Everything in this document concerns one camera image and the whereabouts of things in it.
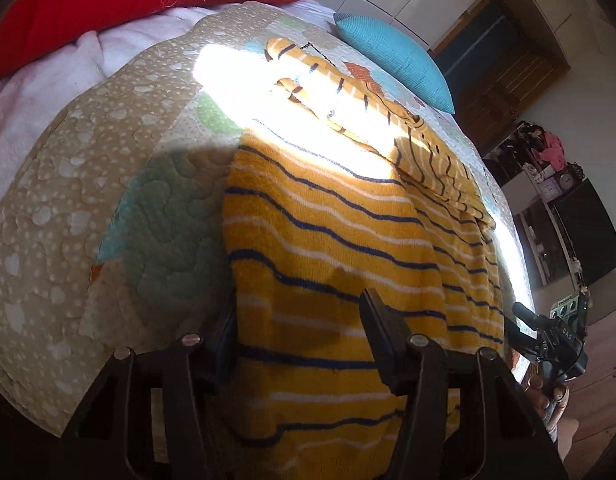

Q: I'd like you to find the person's right hand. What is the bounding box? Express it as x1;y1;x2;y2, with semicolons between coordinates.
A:
527;374;572;443

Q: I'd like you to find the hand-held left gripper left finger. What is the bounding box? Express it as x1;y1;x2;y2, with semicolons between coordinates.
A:
58;291;239;480

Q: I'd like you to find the black cabinet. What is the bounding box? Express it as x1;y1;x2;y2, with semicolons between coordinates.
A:
550;178;616;287

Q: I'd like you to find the red pillow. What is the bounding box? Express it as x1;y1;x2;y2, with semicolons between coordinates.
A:
0;0;317;81

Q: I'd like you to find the beige patterned quilt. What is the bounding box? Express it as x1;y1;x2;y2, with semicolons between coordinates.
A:
0;2;534;461

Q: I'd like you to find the pink blanket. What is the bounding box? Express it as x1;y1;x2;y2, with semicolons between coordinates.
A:
0;0;339;201

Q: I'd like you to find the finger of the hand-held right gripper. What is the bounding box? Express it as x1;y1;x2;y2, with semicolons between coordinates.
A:
503;302;541;358

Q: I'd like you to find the pink cloth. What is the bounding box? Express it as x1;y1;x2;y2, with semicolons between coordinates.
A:
538;131;566;170

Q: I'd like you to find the yellow striped knit sweater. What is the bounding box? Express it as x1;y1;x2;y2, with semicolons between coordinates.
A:
215;37;506;480

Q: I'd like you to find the wooden door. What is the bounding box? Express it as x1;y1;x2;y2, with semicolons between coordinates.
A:
433;0;573;153

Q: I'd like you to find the blue knit pillow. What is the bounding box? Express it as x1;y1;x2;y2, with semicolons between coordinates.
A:
334;12;455;115

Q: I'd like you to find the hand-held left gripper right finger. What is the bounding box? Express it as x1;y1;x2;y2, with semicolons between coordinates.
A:
359;287;571;480

